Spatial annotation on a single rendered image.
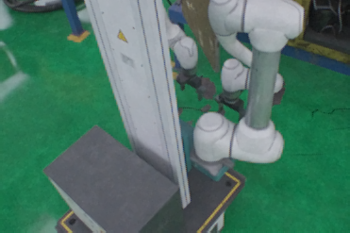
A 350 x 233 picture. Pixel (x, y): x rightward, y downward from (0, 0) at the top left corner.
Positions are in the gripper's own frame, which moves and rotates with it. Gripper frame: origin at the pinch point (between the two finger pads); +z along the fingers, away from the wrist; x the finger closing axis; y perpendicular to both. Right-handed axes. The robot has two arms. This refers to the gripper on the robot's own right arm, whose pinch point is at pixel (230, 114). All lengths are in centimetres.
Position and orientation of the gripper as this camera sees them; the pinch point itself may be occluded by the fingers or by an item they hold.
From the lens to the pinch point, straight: 199.1
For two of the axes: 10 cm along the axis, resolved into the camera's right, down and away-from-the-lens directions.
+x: 7.5, 4.5, -4.8
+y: -6.5, 6.1, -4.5
